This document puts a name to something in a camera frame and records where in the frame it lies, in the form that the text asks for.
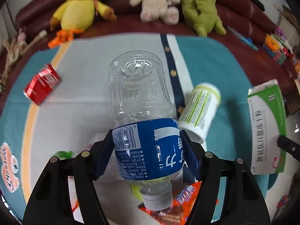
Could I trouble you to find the blue plastic toy tool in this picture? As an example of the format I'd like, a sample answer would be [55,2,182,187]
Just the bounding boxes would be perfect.
[226,26,258,51]

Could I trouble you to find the teal grey printed blanket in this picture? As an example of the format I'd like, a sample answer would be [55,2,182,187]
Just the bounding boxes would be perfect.
[0,34,285,225]

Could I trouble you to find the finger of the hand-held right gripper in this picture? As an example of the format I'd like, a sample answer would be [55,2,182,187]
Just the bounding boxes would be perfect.
[277,135,300,163]

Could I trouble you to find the green plush toy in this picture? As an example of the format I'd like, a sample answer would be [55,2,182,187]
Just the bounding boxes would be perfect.
[176,0,227,37]

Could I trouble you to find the red soda can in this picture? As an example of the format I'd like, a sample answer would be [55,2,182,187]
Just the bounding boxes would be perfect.
[23,63,62,105]

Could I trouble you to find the red snack wrapper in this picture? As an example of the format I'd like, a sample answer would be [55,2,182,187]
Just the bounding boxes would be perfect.
[138,181,203,224]

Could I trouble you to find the orange green egg toy package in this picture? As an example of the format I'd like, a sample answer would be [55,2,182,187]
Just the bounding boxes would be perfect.
[53,150,74,161]

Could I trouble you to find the beige rope toy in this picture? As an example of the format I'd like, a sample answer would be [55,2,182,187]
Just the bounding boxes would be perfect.
[0,29,47,92]

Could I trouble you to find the white canister green label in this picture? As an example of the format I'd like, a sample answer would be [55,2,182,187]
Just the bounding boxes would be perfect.
[177,82,221,144]

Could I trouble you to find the dark red leather sofa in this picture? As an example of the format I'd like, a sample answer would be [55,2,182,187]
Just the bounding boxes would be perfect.
[15,0,300,94]

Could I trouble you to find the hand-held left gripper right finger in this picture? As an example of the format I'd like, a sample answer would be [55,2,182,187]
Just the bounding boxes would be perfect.
[179,130,271,225]

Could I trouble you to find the yellow duck plush toy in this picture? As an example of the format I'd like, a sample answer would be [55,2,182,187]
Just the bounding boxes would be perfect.
[48,0,118,48]

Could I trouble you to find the green white medicine box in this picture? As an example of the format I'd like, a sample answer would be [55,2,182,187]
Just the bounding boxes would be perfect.
[247,79,287,175]

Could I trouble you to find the clear plastic bottle blue label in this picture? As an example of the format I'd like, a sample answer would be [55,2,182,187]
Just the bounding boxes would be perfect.
[108,52,187,211]

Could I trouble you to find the pile of colourful toys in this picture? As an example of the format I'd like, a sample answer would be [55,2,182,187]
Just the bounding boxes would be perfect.
[264,27,300,66]

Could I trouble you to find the beige bunny plush toy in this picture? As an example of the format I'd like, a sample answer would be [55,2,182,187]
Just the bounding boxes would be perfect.
[130,0,181,24]

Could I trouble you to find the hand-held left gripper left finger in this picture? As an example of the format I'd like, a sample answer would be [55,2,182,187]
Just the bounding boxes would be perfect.
[22,129,115,225]

